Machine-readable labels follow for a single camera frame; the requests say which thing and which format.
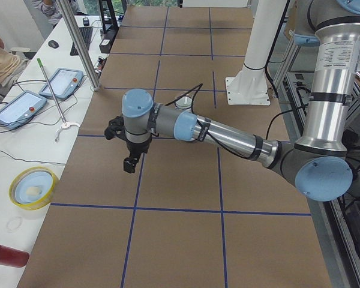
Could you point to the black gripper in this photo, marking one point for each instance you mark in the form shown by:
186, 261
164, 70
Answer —
137, 147

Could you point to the white enamel cup blue rim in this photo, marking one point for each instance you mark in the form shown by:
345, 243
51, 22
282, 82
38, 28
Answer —
184, 103

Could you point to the metal grabber stick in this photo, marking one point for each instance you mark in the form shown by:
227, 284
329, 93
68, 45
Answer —
65, 124

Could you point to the light blue dish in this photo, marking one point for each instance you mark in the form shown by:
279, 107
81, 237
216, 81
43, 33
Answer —
33, 186

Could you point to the far teach pendant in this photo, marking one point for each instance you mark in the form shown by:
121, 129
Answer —
65, 81

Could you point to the teach pendant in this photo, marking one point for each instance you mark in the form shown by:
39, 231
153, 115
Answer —
65, 81
21, 110

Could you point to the yellow tape roll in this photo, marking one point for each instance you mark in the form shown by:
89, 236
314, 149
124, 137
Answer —
40, 203

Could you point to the near teach pendant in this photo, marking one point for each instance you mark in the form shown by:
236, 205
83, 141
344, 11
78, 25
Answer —
21, 110

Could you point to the black computer mouse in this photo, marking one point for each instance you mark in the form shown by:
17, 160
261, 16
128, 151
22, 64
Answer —
53, 44

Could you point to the seated person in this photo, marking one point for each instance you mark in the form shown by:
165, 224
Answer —
11, 66

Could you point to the red bottle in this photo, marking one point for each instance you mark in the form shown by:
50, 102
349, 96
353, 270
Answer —
13, 257

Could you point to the aluminium frame post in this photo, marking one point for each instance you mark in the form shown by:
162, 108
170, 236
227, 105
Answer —
70, 21

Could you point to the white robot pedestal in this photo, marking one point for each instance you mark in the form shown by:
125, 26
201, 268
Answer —
249, 86

